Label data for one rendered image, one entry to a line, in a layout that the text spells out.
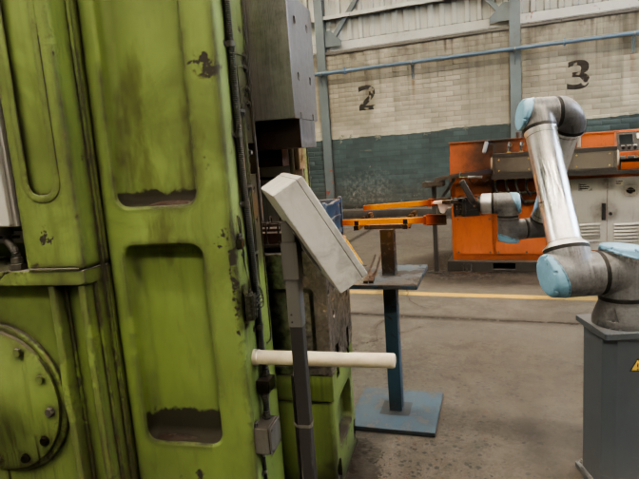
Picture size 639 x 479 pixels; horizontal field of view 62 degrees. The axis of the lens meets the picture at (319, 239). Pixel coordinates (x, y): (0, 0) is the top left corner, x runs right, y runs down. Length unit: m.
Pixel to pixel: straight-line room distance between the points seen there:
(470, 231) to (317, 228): 4.25
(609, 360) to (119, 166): 1.71
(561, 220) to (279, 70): 1.07
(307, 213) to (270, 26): 0.81
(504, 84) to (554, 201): 7.47
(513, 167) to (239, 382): 3.90
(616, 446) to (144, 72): 1.96
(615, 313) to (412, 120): 7.80
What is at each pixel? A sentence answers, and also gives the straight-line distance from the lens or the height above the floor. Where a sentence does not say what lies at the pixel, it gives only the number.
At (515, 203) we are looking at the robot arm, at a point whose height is 0.97.
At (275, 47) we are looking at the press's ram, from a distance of 1.83.
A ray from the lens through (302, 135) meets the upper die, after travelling 1.86.
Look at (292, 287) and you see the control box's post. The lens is 1.40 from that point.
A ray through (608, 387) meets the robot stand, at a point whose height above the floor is 0.40.
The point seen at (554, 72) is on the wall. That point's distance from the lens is 9.42.
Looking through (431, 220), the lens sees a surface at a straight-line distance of 2.29.
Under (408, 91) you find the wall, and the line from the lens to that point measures 9.61.
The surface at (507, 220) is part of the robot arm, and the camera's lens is 2.46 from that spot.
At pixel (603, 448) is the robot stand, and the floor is 0.18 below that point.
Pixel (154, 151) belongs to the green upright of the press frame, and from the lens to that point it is 1.76.
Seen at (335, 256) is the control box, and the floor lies 1.01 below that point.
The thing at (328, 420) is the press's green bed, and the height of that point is 0.30.
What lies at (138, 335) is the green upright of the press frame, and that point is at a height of 0.70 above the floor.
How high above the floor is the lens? 1.25
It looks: 9 degrees down
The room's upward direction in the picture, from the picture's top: 4 degrees counter-clockwise
